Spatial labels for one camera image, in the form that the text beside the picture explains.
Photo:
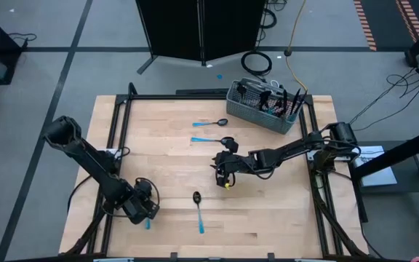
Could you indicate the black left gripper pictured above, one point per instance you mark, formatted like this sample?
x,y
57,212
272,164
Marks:
x,y
142,211

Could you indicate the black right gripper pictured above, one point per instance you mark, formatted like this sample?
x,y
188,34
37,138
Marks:
x,y
231,162

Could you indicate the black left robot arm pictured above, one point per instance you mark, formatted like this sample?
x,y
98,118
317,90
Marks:
x,y
86,153

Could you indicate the black folding room divider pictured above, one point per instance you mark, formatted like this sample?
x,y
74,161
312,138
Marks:
x,y
173,29

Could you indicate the white sheet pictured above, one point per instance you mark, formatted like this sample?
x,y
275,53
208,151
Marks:
x,y
377,171

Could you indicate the grey plastic cutlery basket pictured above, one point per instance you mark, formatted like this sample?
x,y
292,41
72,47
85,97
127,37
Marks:
x,y
253,113

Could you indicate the black metal stand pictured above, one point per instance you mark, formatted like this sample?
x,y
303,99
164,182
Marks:
x,y
395,153

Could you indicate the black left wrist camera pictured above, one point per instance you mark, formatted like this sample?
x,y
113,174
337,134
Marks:
x,y
143,189

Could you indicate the black aluminium table frame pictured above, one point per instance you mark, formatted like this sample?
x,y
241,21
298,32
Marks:
x,y
176,97

